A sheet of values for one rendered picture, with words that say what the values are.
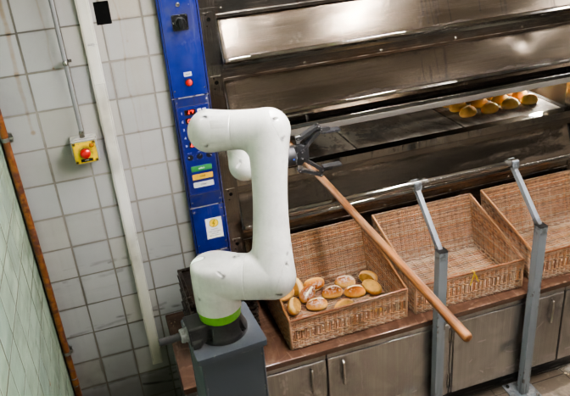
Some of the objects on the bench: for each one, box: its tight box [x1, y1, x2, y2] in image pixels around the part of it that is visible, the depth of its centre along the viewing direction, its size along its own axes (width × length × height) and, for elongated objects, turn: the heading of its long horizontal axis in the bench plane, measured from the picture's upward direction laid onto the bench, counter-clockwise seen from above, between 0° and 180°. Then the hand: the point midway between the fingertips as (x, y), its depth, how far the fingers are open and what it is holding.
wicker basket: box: [264, 219, 408, 350], centre depth 290 cm, size 49×56×28 cm
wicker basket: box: [480, 170, 570, 280], centre depth 320 cm, size 49×56×28 cm
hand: (337, 146), depth 230 cm, fingers open, 13 cm apart
